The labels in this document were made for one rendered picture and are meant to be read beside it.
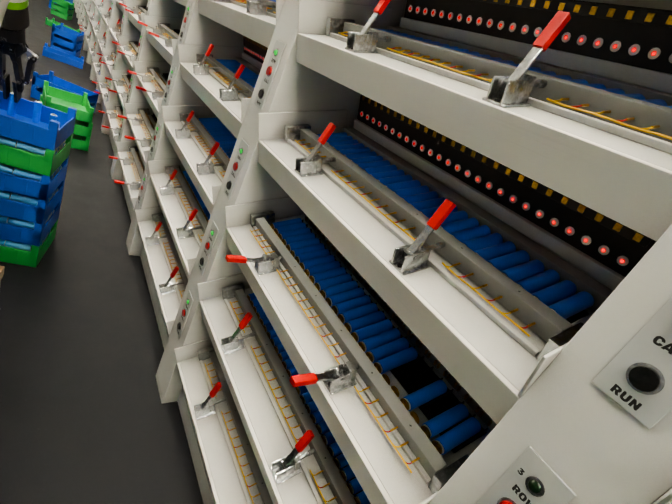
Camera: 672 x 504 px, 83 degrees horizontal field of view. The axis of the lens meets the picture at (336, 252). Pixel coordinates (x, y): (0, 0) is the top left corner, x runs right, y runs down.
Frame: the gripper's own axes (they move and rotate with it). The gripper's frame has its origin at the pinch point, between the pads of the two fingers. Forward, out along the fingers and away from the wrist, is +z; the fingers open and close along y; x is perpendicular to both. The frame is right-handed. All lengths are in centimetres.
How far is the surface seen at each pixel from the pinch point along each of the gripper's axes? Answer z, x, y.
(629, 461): -79, -107, 72
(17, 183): 13.2, -22.5, 7.8
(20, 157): 6.0, -19.2, 7.8
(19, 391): 18, -78, 25
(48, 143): 0.3, -16.5, 13.4
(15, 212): 21.6, -26.5, 8.2
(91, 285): 36, -38, 31
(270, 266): -40, -70, 62
